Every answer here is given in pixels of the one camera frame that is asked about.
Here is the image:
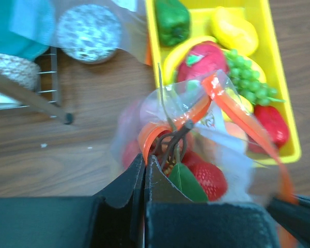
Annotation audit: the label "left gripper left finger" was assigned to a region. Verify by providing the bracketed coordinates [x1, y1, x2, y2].
[91, 154, 145, 247]

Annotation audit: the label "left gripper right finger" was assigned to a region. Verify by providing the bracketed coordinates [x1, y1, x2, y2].
[144, 157, 280, 247]

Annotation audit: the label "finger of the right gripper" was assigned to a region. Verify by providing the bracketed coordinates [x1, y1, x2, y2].
[267, 195, 310, 247]

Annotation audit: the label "orange zip top bag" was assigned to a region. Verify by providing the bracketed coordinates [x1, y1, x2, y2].
[111, 70, 295, 203]

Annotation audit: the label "yellow lemon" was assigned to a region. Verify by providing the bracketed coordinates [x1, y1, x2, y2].
[210, 7, 259, 56]

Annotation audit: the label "clear bag with label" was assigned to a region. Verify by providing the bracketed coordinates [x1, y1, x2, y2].
[9, 0, 153, 67]

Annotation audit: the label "red bell pepper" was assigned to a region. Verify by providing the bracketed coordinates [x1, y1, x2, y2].
[254, 105, 290, 151]

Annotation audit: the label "orange peach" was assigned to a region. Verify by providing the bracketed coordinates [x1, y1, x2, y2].
[224, 121, 248, 142]

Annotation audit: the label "small yellow fruit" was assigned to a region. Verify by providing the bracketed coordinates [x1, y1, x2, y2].
[226, 88, 254, 113]

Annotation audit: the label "metal dish rack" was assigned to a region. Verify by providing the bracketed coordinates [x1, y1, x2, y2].
[0, 47, 74, 125]

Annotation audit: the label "green grapes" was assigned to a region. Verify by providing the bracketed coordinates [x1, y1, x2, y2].
[224, 49, 285, 106]

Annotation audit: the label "yellow banana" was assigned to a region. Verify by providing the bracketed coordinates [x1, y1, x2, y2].
[163, 35, 267, 86]

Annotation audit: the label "red dragon fruit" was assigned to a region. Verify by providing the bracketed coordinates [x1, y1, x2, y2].
[176, 41, 229, 82]

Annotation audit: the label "floral grey bowl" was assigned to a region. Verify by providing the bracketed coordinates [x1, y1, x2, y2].
[56, 4, 122, 64]

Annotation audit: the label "green bell pepper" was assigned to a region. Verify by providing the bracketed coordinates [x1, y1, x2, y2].
[154, 0, 191, 47]

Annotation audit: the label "yellow plastic tray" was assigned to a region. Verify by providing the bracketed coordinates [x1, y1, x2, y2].
[144, 0, 302, 166]

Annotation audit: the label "teal scalloped plate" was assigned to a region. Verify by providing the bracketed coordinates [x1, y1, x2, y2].
[0, 1, 55, 61]

